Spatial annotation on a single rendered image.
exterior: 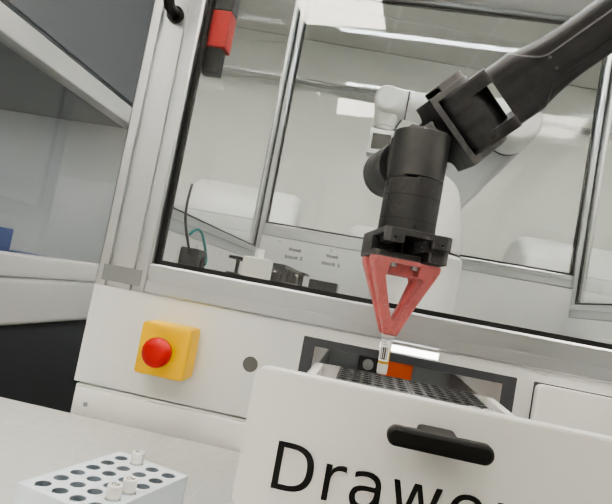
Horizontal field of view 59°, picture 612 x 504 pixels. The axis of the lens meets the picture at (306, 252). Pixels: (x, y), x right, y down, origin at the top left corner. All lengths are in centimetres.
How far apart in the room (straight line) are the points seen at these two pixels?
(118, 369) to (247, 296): 22
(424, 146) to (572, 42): 16
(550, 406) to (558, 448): 33
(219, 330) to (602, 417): 52
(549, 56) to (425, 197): 17
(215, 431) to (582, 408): 49
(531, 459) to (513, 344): 35
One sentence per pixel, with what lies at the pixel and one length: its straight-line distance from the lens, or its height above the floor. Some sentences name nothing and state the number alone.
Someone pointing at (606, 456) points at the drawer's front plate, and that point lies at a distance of 48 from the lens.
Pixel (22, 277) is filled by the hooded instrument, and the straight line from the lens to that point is 133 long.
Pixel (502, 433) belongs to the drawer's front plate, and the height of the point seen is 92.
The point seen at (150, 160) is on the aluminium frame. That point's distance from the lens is 86.
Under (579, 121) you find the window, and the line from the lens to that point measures 88.
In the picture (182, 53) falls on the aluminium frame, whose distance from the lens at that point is 91.
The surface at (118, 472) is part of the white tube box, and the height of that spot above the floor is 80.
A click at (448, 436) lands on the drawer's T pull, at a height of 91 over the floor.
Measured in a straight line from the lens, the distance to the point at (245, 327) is 79.
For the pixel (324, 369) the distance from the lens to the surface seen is 80.
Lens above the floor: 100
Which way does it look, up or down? 4 degrees up
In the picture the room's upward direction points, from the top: 11 degrees clockwise
